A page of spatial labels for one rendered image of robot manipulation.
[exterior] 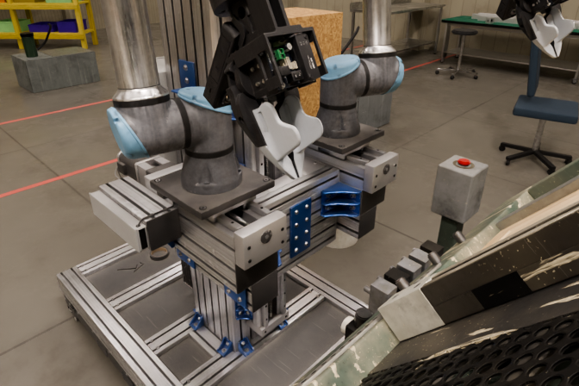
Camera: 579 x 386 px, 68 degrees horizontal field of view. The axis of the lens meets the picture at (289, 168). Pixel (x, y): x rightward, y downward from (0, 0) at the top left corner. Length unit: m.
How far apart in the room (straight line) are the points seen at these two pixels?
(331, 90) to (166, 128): 0.56
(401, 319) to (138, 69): 0.70
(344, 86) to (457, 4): 7.41
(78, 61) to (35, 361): 4.89
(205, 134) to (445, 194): 0.86
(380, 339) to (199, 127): 0.57
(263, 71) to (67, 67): 6.17
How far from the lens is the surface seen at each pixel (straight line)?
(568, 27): 1.04
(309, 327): 1.84
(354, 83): 1.32
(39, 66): 6.46
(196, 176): 1.02
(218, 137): 0.99
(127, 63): 0.93
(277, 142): 0.47
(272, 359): 1.74
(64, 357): 2.24
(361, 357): 0.85
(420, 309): 0.82
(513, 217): 1.24
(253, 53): 0.45
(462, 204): 1.51
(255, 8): 0.46
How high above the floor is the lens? 1.53
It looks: 26 degrees down
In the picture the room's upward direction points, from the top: straight up
